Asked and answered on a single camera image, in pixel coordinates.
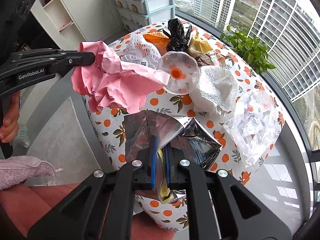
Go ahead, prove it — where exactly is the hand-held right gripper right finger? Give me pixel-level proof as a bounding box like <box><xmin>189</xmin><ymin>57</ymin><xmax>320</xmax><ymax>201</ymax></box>
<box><xmin>164</xmin><ymin>146</ymin><xmax>293</xmax><ymax>240</ymax></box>

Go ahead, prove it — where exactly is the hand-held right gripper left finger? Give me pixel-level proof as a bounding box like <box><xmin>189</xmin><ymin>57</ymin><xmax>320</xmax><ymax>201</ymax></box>
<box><xmin>27</xmin><ymin>135</ymin><xmax>160</xmax><ymax>240</ymax></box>

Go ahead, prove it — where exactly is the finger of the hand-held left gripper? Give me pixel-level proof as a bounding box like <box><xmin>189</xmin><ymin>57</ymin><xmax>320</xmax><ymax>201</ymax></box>
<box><xmin>48</xmin><ymin>52</ymin><xmax>96</xmax><ymax>75</ymax></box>
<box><xmin>7</xmin><ymin>49</ymin><xmax>81</xmax><ymax>63</ymax></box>

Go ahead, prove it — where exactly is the pink paper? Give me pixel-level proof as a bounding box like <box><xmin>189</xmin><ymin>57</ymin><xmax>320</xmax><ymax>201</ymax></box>
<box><xmin>71</xmin><ymin>41</ymin><xmax>170</xmax><ymax>114</ymax></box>

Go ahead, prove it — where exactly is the silver foil bag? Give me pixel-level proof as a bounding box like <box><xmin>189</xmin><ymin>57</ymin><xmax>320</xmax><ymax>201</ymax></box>
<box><xmin>123</xmin><ymin>110</ymin><xmax>223</xmax><ymax>205</ymax></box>

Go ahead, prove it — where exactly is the person's left forearm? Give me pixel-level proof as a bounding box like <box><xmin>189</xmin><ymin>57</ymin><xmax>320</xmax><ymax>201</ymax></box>
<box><xmin>0</xmin><ymin>155</ymin><xmax>57</xmax><ymax>191</ymax></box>

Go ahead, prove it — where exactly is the person's left hand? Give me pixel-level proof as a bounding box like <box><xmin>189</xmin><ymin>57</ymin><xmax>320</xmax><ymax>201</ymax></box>
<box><xmin>0</xmin><ymin>91</ymin><xmax>21</xmax><ymax>143</ymax></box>

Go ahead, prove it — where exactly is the pink flat box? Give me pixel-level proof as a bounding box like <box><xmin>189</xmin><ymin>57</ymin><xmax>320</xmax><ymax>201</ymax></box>
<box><xmin>59</xmin><ymin>20</ymin><xmax>74</xmax><ymax>32</ymax></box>

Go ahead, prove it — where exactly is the black printed cloth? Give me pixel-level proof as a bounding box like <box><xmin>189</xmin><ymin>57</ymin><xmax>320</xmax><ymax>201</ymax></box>
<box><xmin>0</xmin><ymin>0</ymin><xmax>38</xmax><ymax>55</ymax></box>

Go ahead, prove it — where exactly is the white open shelf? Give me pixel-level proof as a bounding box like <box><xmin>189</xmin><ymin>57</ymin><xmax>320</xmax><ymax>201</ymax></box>
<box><xmin>30</xmin><ymin>0</ymin><xmax>120</xmax><ymax>43</ymax></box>

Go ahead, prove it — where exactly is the white foam fruit net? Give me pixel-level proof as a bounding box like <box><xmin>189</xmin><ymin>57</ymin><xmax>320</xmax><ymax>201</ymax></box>
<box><xmin>121</xmin><ymin>32</ymin><xmax>163</xmax><ymax>70</ymax></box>

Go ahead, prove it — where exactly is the orange fruit print tablecloth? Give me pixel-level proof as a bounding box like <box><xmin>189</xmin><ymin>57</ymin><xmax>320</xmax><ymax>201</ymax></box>
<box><xmin>82</xmin><ymin>20</ymin><xmax>285</xmax><ymax>230</ymax></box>

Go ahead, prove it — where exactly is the orange plastic wrapper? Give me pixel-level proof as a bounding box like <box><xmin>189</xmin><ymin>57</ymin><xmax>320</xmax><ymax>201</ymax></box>
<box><xmin>143</xmin><ymin>32</ymin><xmax>173</xmax><ymax>53</ymax></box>

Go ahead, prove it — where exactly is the crumpled clear plastic bag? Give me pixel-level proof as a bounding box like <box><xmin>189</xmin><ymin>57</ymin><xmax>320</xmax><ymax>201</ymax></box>
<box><xmin>223</xmin><ymin>89</ymin><xmax>282</xmax><ymax>168</ymax></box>

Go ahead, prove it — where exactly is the grey plastic drawer unit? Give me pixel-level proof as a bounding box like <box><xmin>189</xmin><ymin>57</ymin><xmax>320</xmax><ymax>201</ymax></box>
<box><xmin>107</xmin><ymin>0</ymin><xmax>175</xmax><ymax>32</ymax></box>

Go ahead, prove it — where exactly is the crumpled white paper towel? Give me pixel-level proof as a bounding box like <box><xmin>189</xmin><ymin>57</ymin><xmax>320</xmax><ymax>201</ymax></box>
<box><xmin>190</xmin><ymin>65</ymin><xmax>240</xmax><ymax>117</ymax></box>

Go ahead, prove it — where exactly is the black plastic bag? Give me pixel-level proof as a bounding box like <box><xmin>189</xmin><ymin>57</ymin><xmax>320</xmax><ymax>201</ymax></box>
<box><xmin>162</xmin><ymin>19</ymin><xmax>193</xmax><ymax>55</ymax></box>

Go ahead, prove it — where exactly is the clear bottle with orange cap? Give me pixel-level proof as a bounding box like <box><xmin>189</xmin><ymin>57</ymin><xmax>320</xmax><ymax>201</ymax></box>
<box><xmin>158</xmin><ymin>51</ymin><xmax>201</xmax><ymax>95</ymax></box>

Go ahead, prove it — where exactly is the yellow snack wrapper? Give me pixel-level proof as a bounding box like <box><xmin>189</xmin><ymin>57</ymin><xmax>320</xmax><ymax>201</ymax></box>
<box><xmin>188</xmin><ymin>31</ymin><xmax>213</xmax><ymax>55</ymax></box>

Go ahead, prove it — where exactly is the clear peanut packet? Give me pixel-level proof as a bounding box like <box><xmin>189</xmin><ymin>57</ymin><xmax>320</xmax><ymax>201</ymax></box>
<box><xmin>197</xmin><ymin>49</ymin><xmax>229</xmax><ymax>67</ymax></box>

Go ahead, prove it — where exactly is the pink upholstered seat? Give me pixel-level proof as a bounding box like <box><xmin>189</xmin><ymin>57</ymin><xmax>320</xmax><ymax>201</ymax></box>
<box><xmin>0</xmin><ymin>182</ymin><xmax>175</xmax><ymax>240</ymax></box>

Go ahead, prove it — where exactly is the grey high-rise tower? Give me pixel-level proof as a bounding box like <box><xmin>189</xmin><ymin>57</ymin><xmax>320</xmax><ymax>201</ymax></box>
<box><xmin>194</xmin><ymin>0</ymin><xmax>235</xmax><ymax>27</ymax></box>

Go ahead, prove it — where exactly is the green potted plant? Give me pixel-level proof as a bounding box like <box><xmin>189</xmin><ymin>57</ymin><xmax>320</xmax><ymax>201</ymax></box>
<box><xmin>220</xmin><ymin>26</ymin><xmax>277</xmax><ymax>75</ymax></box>

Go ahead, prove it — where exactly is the white balconied high-rise building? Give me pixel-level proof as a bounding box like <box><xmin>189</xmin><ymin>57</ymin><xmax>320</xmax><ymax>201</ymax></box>
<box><xmin>247</xmin><ymin>0</ymin><xmax>320</xmax><ymax>103</ymax></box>

